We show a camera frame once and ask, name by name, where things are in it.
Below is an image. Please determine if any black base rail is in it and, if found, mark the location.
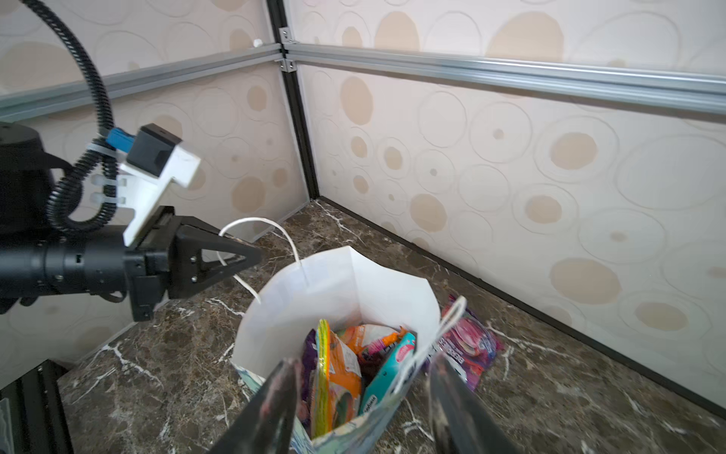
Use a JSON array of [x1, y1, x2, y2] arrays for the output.
[[1, 361, 74, 453]]

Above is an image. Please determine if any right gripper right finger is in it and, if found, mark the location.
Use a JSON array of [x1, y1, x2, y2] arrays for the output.
[[428, 353, 519, 454]]

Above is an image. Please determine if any purple Fox's candy bag far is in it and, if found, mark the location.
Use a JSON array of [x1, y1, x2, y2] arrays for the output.
[[423, 309, 503, 392]]

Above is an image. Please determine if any purple Fox's berries bag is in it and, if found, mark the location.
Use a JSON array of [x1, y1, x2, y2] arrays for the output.
[[298, 329, 319, 434]]

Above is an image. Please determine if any orange Fox's candy bag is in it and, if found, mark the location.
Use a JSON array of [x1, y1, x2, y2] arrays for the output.
[[337, 323, 408, 364]]

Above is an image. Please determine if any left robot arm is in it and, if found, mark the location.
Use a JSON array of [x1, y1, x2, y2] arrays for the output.
[[1, 123, 262, 322]]

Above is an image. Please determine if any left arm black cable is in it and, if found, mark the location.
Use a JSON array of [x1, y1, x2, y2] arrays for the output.
[[21, 0, 120, 235]]

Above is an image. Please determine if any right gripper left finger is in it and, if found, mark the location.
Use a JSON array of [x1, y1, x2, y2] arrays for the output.
[[209, 359, 303, 453]]

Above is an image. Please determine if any left side aluminium rail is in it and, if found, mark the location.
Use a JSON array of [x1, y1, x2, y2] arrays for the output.
[[1, 44, 282, 122]]

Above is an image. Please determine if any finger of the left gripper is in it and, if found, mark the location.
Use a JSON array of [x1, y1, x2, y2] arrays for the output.
[[168, 217, 262, 300]]

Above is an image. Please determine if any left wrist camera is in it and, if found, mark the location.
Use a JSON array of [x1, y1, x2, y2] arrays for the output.
[[91, 123, 202, 247]]

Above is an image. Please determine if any teal snack bag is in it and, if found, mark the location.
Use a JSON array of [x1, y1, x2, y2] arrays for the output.
[[358, 332, 416, 415]]

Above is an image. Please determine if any horizontal back aluminium rail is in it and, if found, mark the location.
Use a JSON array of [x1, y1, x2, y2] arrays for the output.
[[279, 28, 725, 117]]

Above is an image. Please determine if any white floral paper bag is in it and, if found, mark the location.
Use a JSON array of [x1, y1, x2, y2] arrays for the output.
[[232, 247, 466, 453]]

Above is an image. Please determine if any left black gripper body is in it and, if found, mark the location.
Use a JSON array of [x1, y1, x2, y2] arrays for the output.
[[124, 206, 186, 322]]

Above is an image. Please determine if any red yellow Fox's candy bag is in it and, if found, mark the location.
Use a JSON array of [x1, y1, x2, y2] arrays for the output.
[[310, 319, 362, 439]]

